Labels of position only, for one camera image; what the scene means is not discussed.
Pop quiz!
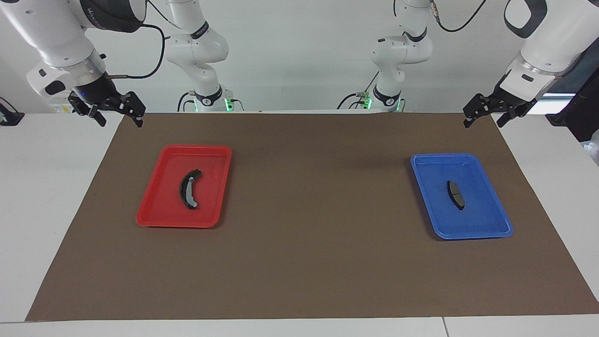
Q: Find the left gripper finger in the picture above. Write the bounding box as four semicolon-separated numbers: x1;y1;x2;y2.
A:
463;93;502;128
497;104;533;128

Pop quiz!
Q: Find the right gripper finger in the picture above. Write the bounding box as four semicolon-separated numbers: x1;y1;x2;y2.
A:
114;91;146;128
68;93;108;127

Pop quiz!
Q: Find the short dark brake pad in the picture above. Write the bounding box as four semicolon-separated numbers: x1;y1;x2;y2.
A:
446;180;466;210

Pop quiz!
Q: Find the long curved brake pad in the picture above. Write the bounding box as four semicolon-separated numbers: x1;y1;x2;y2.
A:
179;168;203;210

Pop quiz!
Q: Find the large black equipment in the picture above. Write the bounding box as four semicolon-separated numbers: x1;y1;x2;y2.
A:
545;51;599;143

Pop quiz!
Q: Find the clear plastic bag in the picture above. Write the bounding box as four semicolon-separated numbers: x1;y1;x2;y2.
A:
582;130;599;165

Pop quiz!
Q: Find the red plastic tray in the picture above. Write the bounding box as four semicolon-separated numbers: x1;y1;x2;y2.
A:
136;144;233;229

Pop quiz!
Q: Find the blue plastic tray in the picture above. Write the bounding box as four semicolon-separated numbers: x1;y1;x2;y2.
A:
410;153;514;241

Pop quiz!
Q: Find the brown table mat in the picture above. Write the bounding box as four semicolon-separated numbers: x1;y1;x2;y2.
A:
26;111;599;322

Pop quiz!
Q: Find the black base cable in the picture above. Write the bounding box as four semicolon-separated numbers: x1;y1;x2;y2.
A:
336;70;380;111
177;91;197;112

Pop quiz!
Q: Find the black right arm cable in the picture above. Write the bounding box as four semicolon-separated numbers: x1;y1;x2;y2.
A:
105;0;184;80

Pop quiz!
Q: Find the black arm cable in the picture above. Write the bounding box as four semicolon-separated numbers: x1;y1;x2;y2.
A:
393;0;488;34
105;0;184;80

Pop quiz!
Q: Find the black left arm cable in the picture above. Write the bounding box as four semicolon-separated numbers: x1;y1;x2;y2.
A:
393;0;488;34

